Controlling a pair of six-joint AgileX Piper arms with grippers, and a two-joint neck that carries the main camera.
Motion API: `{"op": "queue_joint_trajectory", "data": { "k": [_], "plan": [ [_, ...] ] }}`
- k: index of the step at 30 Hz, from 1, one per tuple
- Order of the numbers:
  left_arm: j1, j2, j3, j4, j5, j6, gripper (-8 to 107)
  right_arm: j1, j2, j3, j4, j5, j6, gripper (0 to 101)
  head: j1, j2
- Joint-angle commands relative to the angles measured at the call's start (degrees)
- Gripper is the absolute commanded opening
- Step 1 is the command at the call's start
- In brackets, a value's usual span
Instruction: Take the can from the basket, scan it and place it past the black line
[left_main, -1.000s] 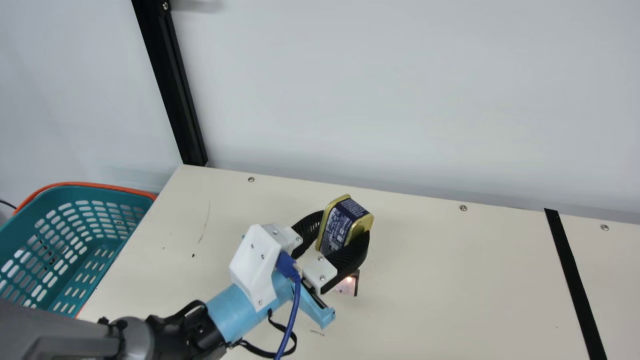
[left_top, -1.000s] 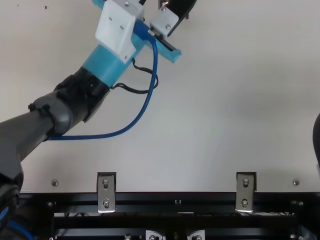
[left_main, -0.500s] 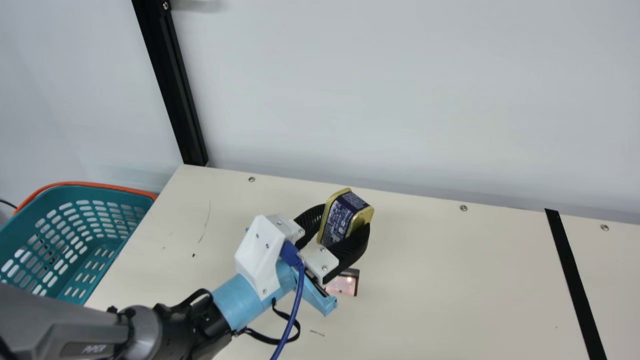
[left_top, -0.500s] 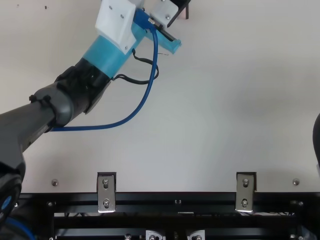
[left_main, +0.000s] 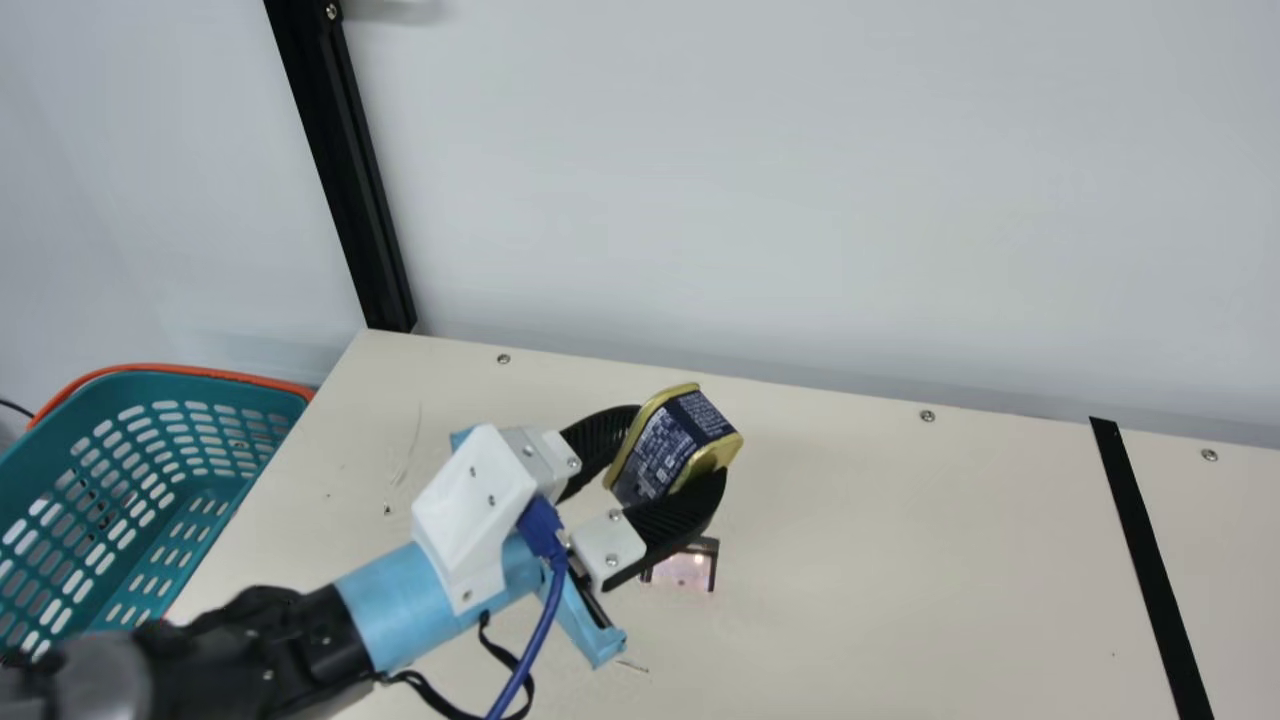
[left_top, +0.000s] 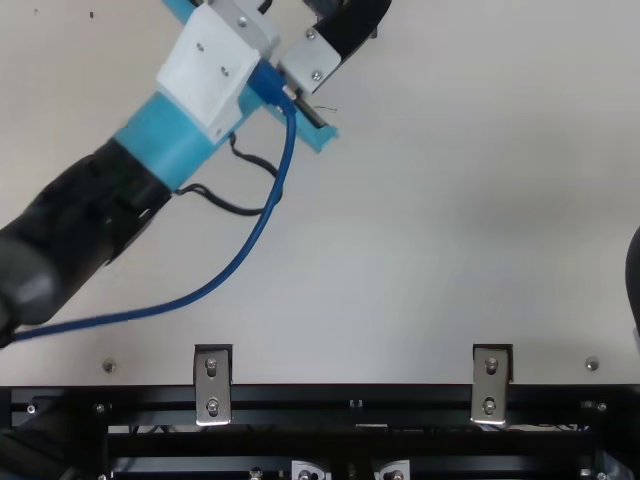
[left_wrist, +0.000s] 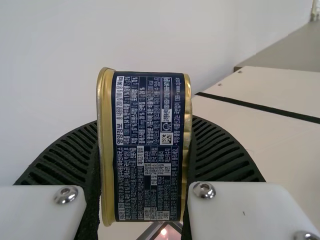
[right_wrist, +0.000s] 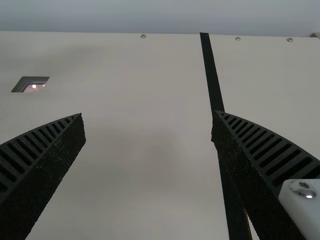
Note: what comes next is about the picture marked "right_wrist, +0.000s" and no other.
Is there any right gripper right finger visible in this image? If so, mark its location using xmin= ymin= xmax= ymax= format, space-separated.
xmin=210 ymin=109 xmax=320 ymax=240

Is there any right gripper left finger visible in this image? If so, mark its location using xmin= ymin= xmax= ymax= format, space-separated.
xmin=0 ymin=112 xmax=87 ymax=240

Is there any small square scanner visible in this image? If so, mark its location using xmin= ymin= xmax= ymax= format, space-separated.
xmin=10 ymin=76 xmax=50 ymax=94

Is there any black strip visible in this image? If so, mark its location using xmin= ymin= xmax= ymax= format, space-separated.
xmin=199 ymin=32 xmax=251 ymax=240

